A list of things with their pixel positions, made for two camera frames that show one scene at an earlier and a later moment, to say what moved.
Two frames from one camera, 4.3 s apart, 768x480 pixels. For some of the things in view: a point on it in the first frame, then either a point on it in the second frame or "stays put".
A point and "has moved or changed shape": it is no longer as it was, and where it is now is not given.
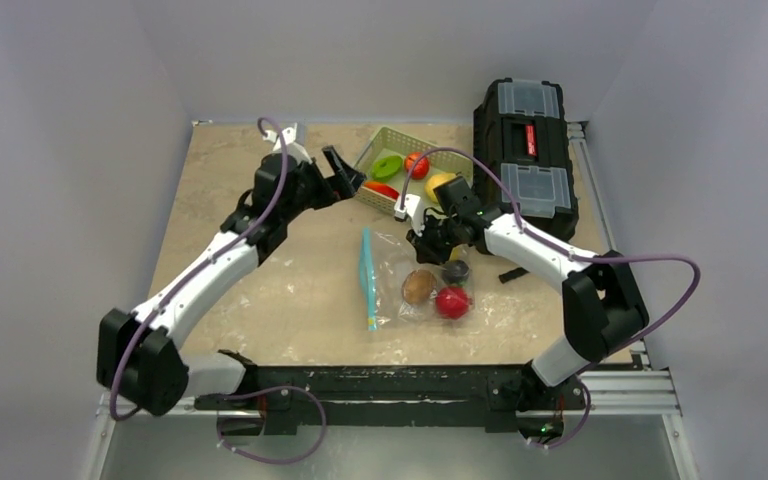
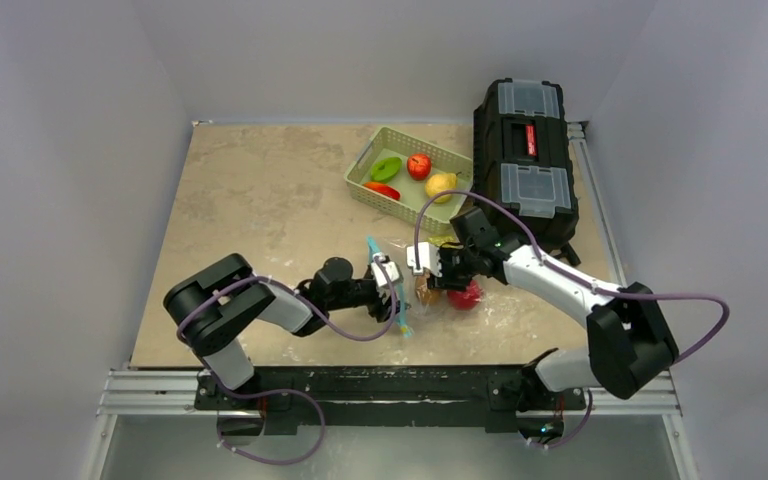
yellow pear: [436, 180] stays put
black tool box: [521, 128] stays put
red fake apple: [452, 302] → [467, 298]
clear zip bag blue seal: [386, 260] has moved or changed shape
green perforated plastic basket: [396, 164] stays put
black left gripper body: [318, 193] → [372, 300]
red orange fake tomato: [383, 189] stays put
